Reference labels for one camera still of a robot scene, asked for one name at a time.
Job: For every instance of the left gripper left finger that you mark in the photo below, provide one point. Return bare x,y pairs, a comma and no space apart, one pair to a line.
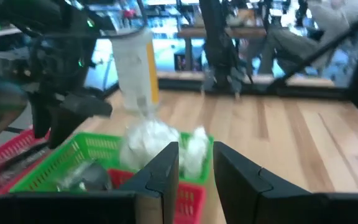
163,174

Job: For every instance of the white yellow wipes canister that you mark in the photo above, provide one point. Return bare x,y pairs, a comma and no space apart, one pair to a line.
132,68

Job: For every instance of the person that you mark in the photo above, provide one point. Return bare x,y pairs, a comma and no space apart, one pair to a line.
294,46

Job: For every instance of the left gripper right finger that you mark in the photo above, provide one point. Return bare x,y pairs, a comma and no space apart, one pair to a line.
238,186

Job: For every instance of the red plastic basket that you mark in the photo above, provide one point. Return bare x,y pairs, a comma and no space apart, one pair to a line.
17,146
188,202

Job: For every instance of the silver foil sachet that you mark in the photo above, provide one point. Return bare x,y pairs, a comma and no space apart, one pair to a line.
70,183

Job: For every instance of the clear bag of cotton balls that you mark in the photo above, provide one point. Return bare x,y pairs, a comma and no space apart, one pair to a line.
148,140
196,152

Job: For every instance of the clear bag with black item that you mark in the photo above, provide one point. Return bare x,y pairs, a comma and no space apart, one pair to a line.
20,158

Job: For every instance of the dark grey roll-on deodorant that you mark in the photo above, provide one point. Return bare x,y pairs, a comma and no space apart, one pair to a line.
96,177

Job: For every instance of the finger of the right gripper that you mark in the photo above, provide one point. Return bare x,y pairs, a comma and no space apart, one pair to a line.
65,124
40,115

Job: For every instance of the green plastic basket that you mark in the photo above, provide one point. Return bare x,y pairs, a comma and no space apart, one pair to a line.
197,180
42,174

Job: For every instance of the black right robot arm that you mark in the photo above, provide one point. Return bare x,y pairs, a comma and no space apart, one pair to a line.
36,14

